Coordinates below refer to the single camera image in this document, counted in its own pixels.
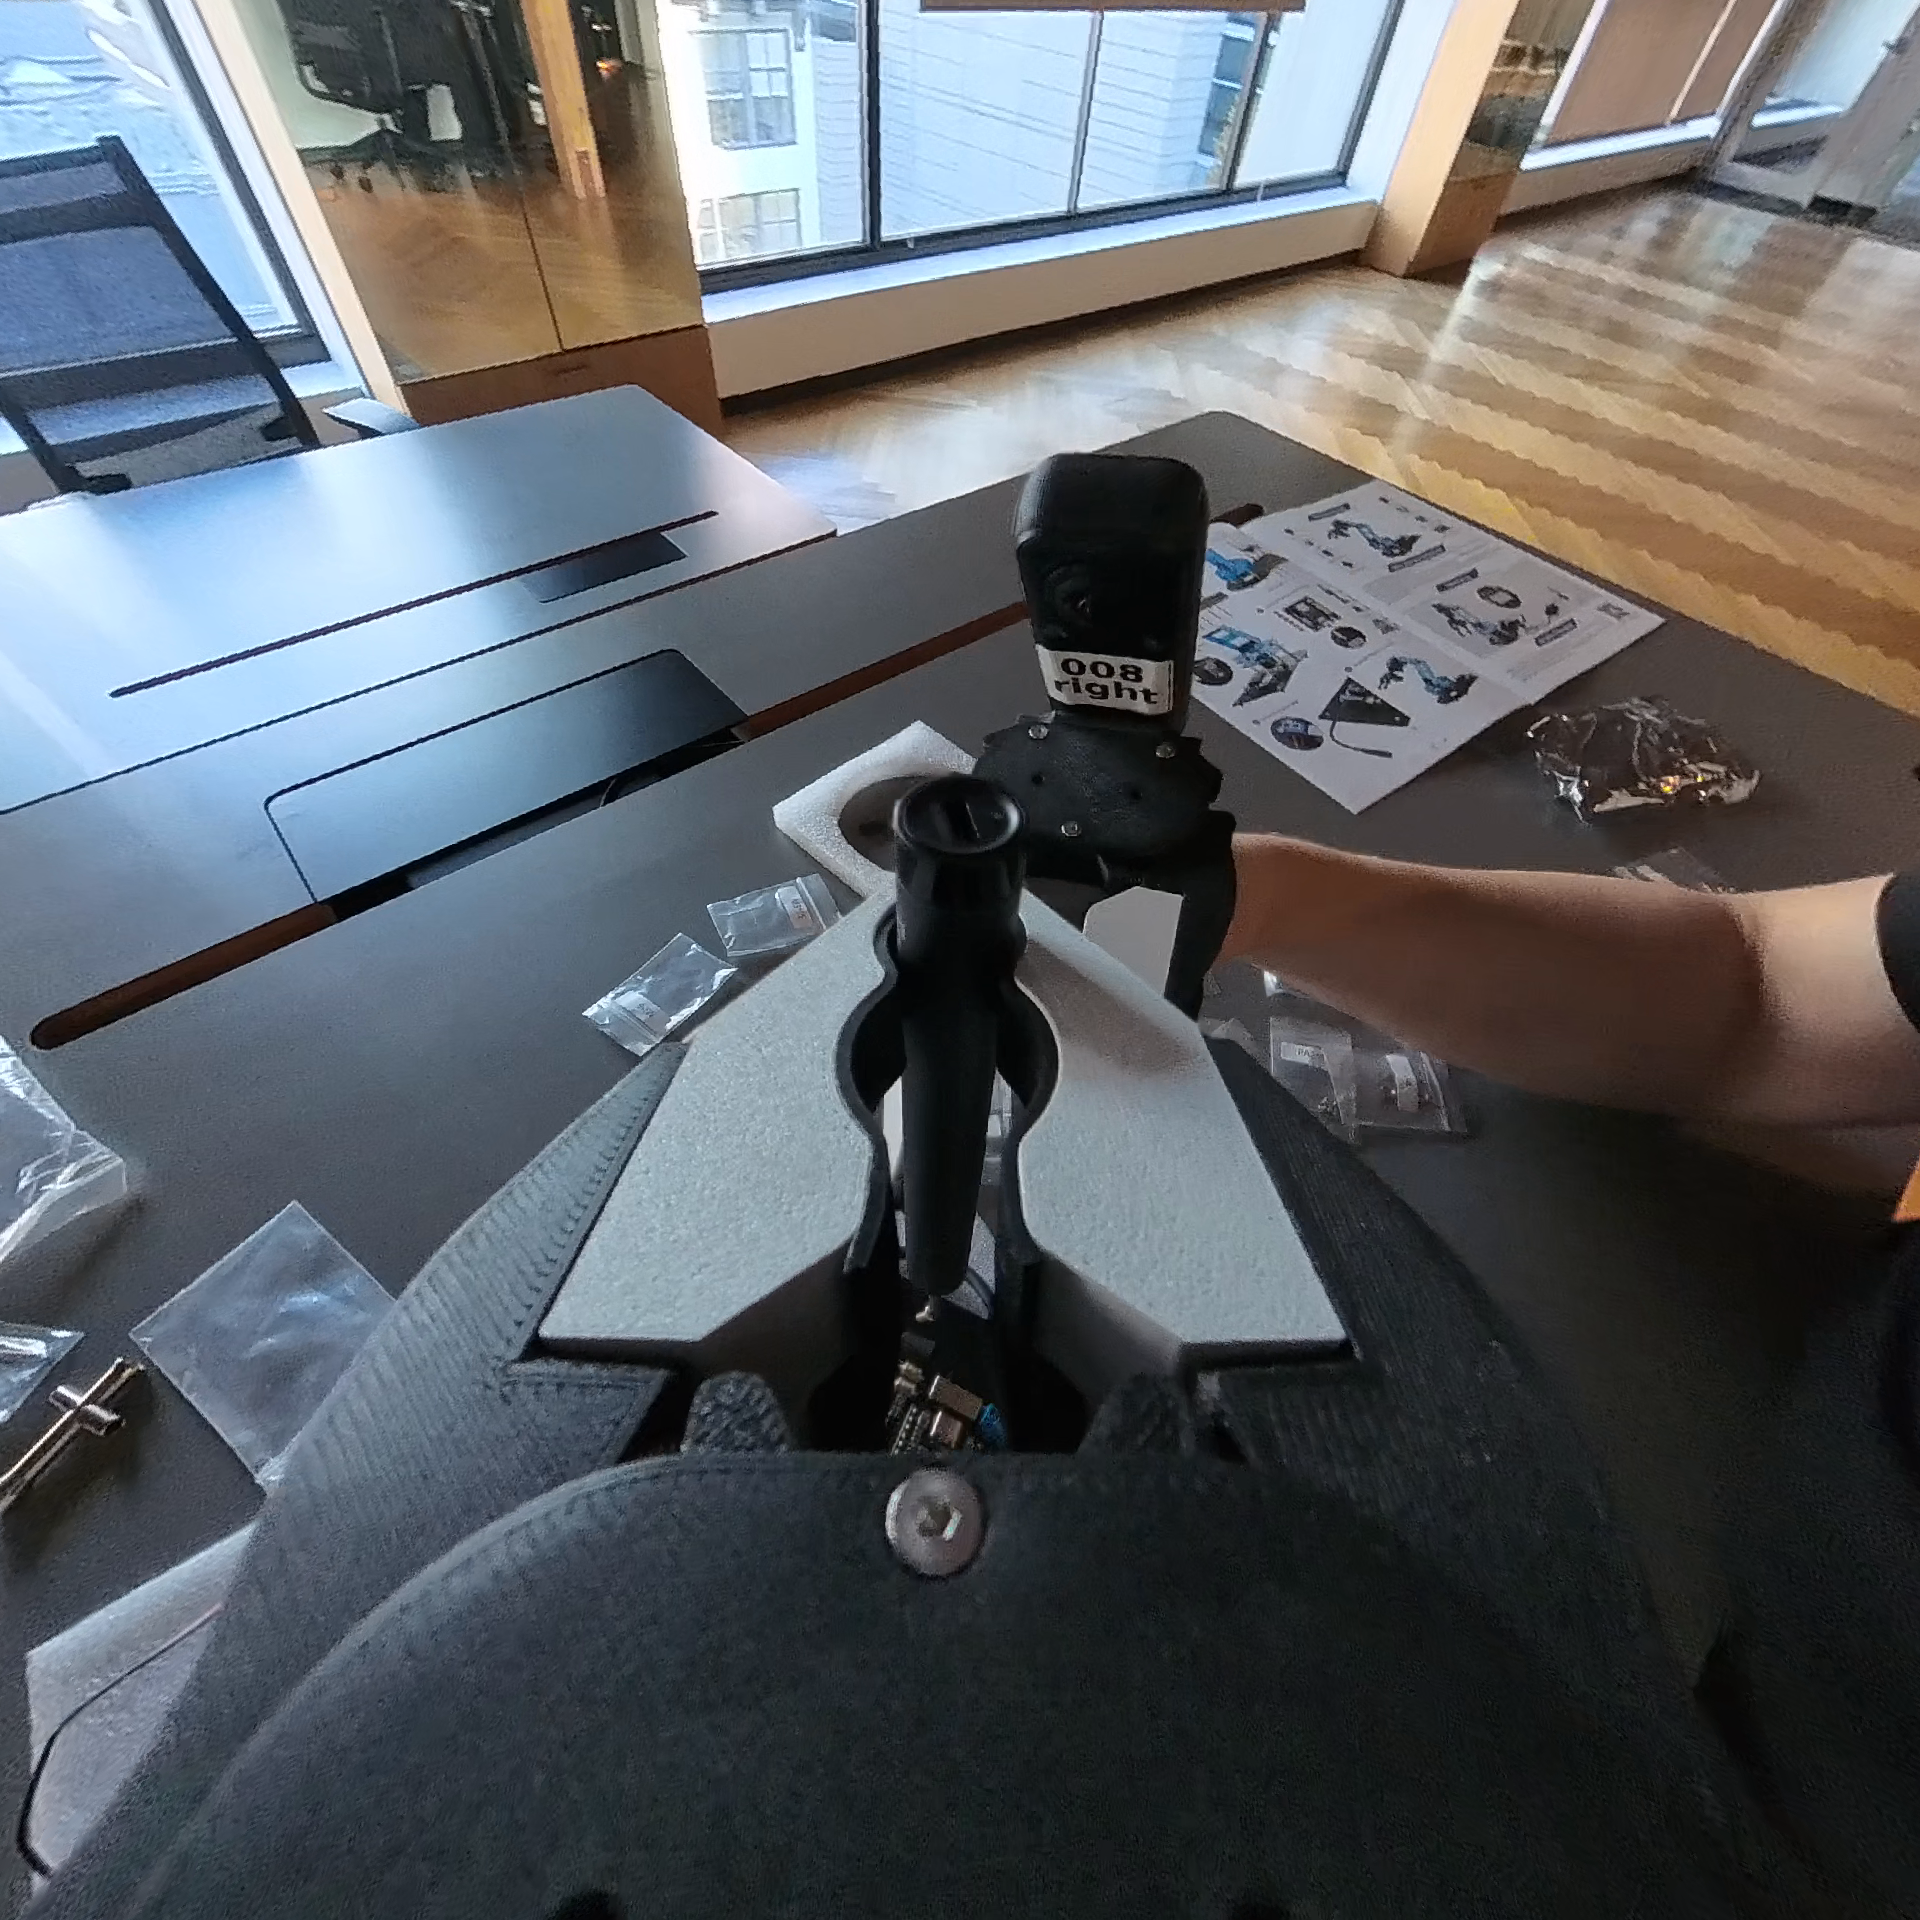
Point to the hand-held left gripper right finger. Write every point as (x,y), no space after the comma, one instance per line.
(1184,1200)

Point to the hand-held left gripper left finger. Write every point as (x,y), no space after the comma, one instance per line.
(705,1200)

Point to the black screwdriver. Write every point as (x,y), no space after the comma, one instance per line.
(950,1079)

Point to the black circuit board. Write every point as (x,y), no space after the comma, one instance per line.
(939,1402)

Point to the person's right forearm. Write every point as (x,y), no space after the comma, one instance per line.
(1500,975)

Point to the grey desk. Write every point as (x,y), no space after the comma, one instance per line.
(452,1021)

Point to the white desk with wood edge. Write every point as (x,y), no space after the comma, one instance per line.
(300,569)

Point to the small clear parts bag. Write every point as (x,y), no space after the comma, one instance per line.
(661,990)
(773,915)

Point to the cluster of labelled screw bags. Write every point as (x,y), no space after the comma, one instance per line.
(1382,1088)

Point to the white foam packing insert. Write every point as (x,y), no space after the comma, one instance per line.
(840,781)

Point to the printed instruction manual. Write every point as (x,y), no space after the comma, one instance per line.
(1424,599)

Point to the flat clear plastic bag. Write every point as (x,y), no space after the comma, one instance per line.
(263,1320)

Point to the crumpled silver foil bag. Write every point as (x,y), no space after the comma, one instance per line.
(1635,758)

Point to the crumpled clear plastic bag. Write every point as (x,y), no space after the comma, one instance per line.
(45,1155)

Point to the metal cross wrench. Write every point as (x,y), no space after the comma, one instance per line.
(76,1418)

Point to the white foam sheet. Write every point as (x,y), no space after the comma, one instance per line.
(105,1680)

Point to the wooden pillar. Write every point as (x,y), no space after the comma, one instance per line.
(564,89)

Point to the black office chair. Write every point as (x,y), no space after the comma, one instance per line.
(359,59)

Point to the grey mesh office chair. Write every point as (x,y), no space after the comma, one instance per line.
(91,301)

